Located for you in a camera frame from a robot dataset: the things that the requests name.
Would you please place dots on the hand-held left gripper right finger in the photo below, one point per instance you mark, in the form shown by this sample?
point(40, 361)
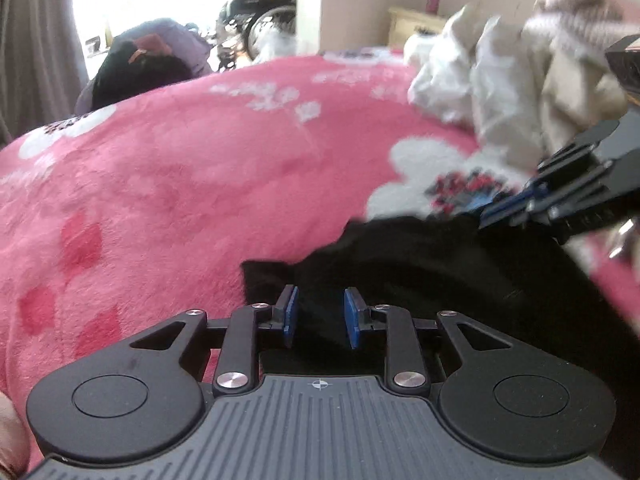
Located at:
point(352, 320)

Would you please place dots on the pink cup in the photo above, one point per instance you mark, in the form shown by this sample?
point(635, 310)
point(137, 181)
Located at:
point(433, 0)

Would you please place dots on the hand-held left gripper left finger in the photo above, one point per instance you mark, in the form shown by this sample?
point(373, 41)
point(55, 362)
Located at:
point(290, 317)

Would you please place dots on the pinkish knitted sweater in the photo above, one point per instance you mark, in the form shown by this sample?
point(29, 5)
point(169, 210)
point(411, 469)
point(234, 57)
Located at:
point(575, 10)

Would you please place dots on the grey curtain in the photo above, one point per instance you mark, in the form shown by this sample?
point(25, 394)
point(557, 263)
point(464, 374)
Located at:
point(35, 45)

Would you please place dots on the cream white garment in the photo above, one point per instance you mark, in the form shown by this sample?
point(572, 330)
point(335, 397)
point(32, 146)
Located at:
point(480, 75)

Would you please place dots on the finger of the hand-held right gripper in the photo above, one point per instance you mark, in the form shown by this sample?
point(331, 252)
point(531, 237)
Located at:
point(500, 213)
point(535, 191)

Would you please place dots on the wooden nightstand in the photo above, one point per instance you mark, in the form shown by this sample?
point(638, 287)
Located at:
point(412, 25)

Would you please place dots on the black t-shirt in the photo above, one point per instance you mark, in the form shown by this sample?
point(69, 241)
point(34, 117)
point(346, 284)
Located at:
point(425, 270)

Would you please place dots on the pink floral blanket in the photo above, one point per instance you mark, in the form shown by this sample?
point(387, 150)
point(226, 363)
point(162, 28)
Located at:
point(175, 185)

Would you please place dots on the wheelchair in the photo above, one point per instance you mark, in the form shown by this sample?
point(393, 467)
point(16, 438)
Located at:
point(255, 5)

